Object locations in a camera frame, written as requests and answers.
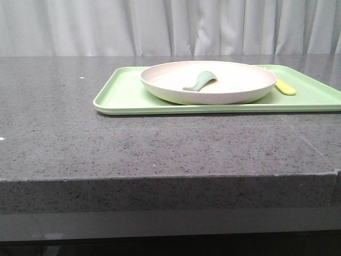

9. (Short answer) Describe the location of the grey curtain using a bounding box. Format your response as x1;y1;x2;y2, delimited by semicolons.
1;1;340;57

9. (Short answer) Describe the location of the mint green spoon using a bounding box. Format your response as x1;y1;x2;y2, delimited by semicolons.
182;70;217;92

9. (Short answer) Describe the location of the light green tray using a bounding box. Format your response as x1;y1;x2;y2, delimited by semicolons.
93;65;340;116

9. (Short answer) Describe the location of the yellow plastic fork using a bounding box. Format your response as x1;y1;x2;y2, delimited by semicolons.
274;75;297;96

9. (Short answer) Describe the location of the beige round plate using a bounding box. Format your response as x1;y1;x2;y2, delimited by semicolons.
141;61;277;105

